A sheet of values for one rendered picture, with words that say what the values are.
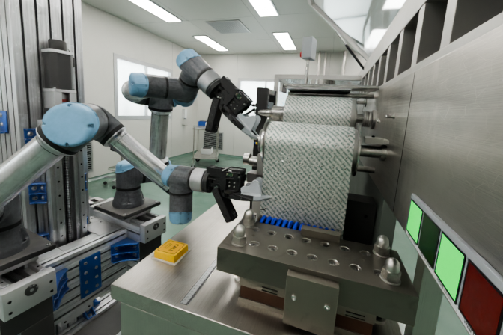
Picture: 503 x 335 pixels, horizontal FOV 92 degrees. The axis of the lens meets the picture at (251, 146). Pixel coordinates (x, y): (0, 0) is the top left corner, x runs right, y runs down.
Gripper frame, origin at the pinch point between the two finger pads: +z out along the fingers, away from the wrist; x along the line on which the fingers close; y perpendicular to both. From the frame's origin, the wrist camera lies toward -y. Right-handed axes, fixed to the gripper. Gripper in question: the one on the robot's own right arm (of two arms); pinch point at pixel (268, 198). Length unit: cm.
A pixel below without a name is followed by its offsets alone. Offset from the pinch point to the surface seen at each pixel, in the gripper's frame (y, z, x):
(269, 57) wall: 160, -151, 556
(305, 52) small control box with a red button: 55, 0, 58
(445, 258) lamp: 10.0, 29.3, -35.2
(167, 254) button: -16.7, -24.9, -13.4
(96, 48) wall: 109, -357, 241
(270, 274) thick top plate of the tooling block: -9.1, 6.4, -19.9
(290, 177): 7.2, 5.9, -0.2
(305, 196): 2.6, 10.7, -0.3
